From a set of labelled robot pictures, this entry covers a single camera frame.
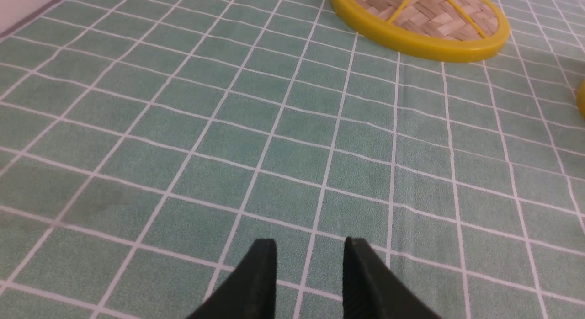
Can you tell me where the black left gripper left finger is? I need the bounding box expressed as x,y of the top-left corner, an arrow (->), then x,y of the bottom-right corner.
188,239 -> 277,319

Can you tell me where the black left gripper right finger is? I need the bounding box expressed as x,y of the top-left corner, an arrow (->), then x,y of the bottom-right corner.
343,237 -> 440,319

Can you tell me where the green checkered tablecloth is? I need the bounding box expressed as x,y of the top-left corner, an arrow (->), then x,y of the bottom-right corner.
0,0 -> 585,319

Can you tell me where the yellow bamboo steamer lid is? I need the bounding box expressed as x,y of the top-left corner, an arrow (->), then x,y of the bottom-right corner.
330,0 -> 511,63

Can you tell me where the yellow bamboo steamer basket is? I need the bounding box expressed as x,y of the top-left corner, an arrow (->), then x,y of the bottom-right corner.
576,80 -> 585,120

